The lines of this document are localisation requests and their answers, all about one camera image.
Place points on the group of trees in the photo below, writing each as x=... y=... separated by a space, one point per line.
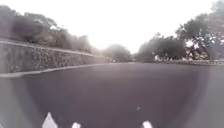
x=36 y=31
x=196 y=36
x=116 y=53

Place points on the grey asphalt road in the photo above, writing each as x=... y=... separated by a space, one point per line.
x=120 y=93

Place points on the robot's own part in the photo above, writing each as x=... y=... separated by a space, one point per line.
x=76 y=125
x=147 y=125

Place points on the pale kerb strip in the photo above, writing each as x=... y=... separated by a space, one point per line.
x=40 y=71

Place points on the grey stone wall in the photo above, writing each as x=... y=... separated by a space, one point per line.
x=36 y=58

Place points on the low stone kerb wall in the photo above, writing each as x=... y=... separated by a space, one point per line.
x=196 y=62

